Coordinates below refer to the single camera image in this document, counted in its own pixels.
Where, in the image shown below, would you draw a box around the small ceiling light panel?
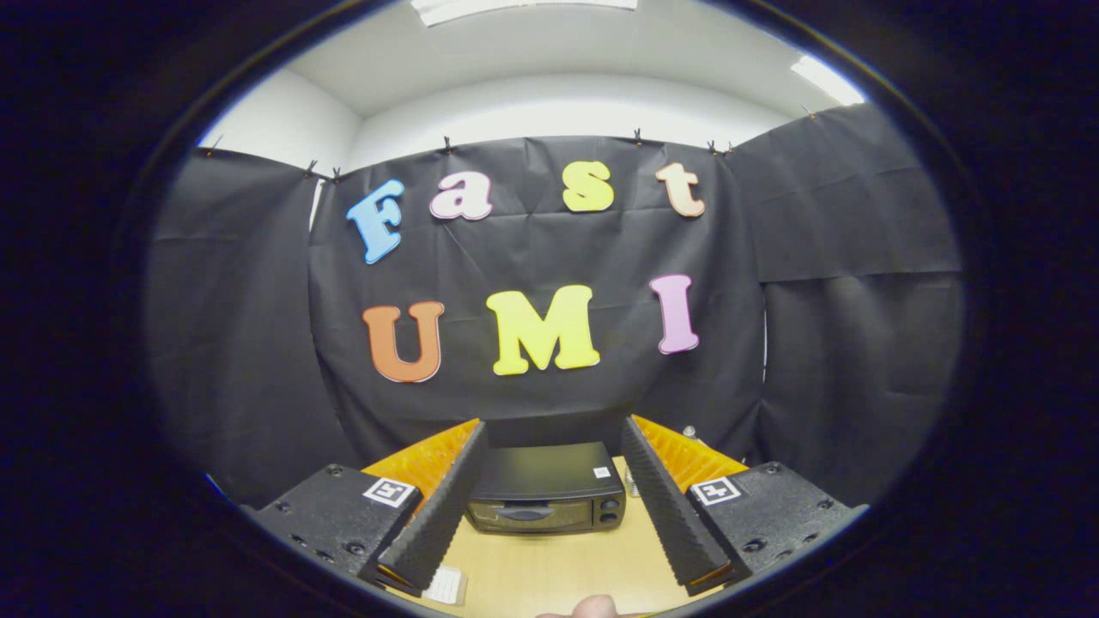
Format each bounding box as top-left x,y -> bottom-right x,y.
790,56 -> 866,106

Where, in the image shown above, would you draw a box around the black toaster oven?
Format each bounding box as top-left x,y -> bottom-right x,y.
466,442 -> 627,536

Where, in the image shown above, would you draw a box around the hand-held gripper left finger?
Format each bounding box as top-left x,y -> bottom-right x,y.
243,418 -> 489,597

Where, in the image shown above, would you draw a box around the white plastic tray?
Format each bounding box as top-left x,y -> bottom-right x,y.
421,564 -> 470,607

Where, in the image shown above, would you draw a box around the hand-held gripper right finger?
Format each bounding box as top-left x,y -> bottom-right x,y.
620,415 -> 868,597

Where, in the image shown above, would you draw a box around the long ceiling light panel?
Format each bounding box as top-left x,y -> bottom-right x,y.
410,0 -> 639,27

